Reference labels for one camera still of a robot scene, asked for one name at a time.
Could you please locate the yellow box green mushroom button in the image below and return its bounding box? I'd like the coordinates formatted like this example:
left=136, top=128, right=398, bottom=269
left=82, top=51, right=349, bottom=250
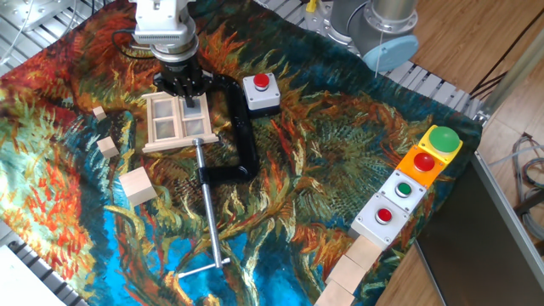
left=417, top=124, right=464, bottom=165

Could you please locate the orange box with red button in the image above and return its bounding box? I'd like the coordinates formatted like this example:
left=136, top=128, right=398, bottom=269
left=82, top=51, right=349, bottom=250
left=395, top=144, right=447, bottom=190

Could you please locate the black C-clamp with steel screw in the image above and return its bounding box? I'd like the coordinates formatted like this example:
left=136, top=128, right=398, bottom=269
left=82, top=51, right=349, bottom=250
left=177, top=74, right=260, bottom=281

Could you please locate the colourful sunflower painting cloth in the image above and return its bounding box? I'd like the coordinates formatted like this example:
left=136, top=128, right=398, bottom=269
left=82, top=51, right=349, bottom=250
left=0, top=0, right=484, bottom=306

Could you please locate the grey cable bundle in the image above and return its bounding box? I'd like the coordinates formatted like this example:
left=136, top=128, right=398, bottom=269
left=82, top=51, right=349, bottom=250
left=488, top=133, right=544, bottom=241

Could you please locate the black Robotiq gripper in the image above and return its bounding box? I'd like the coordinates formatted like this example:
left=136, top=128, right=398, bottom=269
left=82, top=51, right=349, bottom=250
left=151, top=58, right=214, bottom=109

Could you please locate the small wooden sliding window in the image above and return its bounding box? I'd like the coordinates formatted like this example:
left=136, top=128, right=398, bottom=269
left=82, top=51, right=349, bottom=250
left=140, top=90, right=220, bottom=154

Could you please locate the wooden block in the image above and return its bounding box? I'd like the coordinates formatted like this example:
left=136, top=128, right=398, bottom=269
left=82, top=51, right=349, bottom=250
left=344, top=235, right=383, bottom=272
left=313, top=279, right=356, bottom=306
left=325, top=253, right=367, bottom=295

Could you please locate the grey box with green button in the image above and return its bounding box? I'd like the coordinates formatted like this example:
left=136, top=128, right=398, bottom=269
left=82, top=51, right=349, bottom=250
left=377, top=169, right=428, bottom=214

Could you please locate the aluminium frame post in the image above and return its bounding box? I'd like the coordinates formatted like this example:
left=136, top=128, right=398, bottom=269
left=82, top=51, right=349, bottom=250
left=475, top=37, right=544, bottom=124

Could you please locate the large wooden cube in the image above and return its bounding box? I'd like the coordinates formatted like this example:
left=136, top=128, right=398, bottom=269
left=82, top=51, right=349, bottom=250
left=118, top=166, right=159, bottom=208

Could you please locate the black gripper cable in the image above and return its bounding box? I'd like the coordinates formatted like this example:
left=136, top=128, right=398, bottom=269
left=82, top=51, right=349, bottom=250
left=110, top=28, right=156, bottom=60

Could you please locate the medium wooden cube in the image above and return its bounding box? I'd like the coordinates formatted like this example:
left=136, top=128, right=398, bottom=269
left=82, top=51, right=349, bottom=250
left=96, top=136, right=121, bottom=159

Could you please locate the grey box with red button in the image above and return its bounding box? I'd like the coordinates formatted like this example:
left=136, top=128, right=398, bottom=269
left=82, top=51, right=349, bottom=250
left=241, top=72, right=282, bottom=119
left=348, top=193, right=411, bottom=251

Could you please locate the black floor cable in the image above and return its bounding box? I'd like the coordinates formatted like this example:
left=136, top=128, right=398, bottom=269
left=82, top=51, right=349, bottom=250
left=469, top=8, right=544, bottom=99

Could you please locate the dark flat panel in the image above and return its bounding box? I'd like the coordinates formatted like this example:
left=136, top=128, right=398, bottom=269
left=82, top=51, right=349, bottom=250
left=415, top=152, right=544, bottom=306

